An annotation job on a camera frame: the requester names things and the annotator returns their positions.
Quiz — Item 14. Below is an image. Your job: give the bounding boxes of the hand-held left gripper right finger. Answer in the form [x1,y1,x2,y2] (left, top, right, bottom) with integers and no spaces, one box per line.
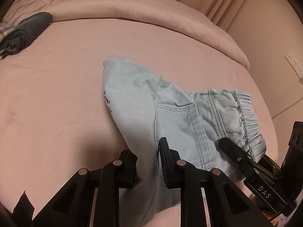
[158,137,273,227]

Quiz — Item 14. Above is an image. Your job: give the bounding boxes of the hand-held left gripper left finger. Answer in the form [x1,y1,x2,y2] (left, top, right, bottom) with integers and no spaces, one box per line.
[32,149,138,227]

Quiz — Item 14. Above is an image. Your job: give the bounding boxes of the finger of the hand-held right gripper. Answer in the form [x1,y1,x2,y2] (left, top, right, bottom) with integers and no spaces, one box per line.
[218,137,255,179]

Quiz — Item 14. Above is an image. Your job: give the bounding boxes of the light blue strawberry pants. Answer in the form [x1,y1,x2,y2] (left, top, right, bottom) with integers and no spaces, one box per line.
[102,58,267,226]

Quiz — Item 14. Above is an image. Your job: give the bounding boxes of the pink bed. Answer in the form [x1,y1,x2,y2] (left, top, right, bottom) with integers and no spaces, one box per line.
[0,21,280,227]

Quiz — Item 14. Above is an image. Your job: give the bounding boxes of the beige curtain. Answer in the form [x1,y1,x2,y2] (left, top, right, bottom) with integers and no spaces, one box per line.
[180,0,259,32]

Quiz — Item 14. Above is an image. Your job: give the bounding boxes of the pink duvet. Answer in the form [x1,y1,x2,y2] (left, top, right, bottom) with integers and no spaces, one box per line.
[0,0,250,70]

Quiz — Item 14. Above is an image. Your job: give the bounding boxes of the dark grey folded clothing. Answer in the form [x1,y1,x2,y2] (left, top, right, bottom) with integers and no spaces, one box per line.
[0,12,53,59]

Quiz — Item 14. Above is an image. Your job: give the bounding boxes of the plaid cloth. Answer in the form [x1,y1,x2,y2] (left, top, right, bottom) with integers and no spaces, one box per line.
[0,21,14,43]

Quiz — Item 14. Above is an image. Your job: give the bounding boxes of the white wall socket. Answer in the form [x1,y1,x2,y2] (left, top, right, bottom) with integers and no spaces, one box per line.
[285,51,303,78]

